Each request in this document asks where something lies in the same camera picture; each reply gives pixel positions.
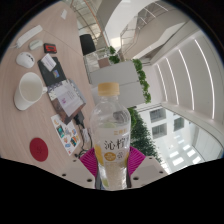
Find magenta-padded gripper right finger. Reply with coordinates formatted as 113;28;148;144
127;146;168;189

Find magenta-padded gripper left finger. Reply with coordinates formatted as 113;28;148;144
59;148;99;189

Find clear yellow-capped drink bottle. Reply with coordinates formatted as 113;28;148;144
89;82;132;191

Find row of green hedge plants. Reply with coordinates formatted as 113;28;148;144
128;107;163;163

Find white charger block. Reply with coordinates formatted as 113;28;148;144
81;128;91;144

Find colourful sticker sheet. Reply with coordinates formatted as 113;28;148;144
50;114;82;157

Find black power adapter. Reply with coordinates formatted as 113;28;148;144
73;111;86;127

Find flat round red coaster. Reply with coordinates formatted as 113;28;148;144
29;137;50;163

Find open printed booklet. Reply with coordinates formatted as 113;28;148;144
47;78;87;126

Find green plants atop cabinet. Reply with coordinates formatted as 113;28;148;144
132;58;152;104

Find white cabinet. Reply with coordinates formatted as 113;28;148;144
88;59;146;108

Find black notebook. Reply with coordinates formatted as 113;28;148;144
37;56;68;88

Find white mug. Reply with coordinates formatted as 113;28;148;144
13;72;48;112

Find ceiling strip lights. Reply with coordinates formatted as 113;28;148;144
163;39;216;120

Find white chair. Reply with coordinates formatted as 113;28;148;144
83;51;101;73

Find white card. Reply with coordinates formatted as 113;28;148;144
40;53;58;72

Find planter with green plants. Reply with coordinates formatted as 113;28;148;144
105;45;121;65

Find black chair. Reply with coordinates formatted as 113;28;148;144
79;33;97;56

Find small red and black box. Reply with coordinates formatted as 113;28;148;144
43;42;58;54

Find small pale grey mouse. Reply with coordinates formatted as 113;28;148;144
28;39;44;51

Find white power strip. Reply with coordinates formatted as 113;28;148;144
15;24;44;49

